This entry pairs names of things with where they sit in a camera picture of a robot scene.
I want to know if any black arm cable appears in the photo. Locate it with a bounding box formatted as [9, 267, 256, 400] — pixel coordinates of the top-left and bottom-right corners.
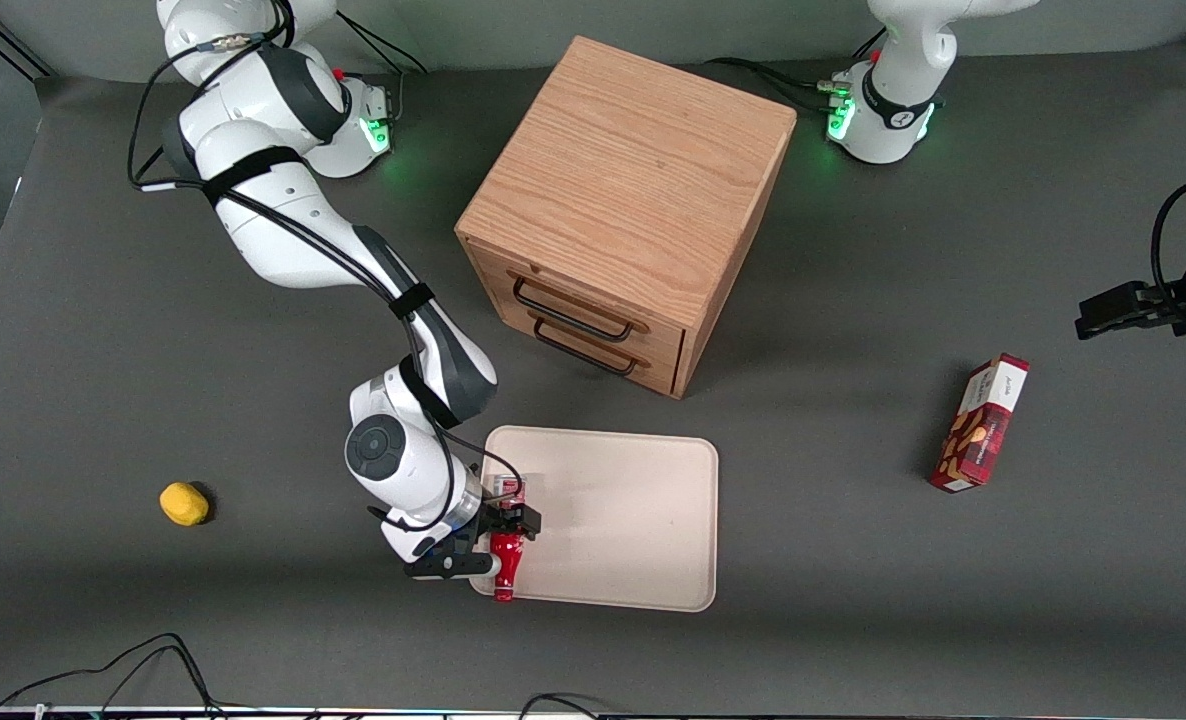
[128, 0, 524, 531]

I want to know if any black lower drawer handle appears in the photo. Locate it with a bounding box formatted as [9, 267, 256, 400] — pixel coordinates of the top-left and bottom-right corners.
[533, 319, 645, 378]

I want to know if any red snack box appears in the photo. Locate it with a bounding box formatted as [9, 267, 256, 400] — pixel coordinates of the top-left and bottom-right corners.
[929, 352, 1032, 494]

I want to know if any red coke bottle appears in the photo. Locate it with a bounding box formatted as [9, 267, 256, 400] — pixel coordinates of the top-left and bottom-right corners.
[491, 478, 531, 603]

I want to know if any cream plastic tray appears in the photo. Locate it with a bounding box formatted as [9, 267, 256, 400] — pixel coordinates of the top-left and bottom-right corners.
[470, 425, 720, 613]

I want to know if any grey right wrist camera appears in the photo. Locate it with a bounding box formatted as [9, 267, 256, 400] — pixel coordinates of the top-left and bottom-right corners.
[402, 553, 502, 584]

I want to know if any wooden drawer cabinet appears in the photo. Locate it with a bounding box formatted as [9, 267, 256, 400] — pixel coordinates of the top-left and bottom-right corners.
[455, 36, 798, 400]

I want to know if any aluminium frame bar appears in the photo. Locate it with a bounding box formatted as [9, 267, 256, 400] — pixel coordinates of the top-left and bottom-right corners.
[0, 0, 56, 83]

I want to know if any black upper drawer handle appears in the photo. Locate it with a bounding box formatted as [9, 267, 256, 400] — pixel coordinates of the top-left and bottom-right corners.
[512, 276, 637, 343]

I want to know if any yellow lemon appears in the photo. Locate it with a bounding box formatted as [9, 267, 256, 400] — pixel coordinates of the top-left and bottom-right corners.
[159, 482, 211, 527]

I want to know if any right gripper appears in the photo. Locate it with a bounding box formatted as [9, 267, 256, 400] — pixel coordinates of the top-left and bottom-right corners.
[381, 505, 543, 567]

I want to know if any black base cable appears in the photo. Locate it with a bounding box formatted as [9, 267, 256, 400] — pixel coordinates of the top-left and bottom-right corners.
[335, 10, 430, 77]
[703, 56, 851, 114]

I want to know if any black drawer handle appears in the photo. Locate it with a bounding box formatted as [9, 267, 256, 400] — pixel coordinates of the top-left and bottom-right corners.
[533, 319, 645, 378]
[512, 276, 637, 343]

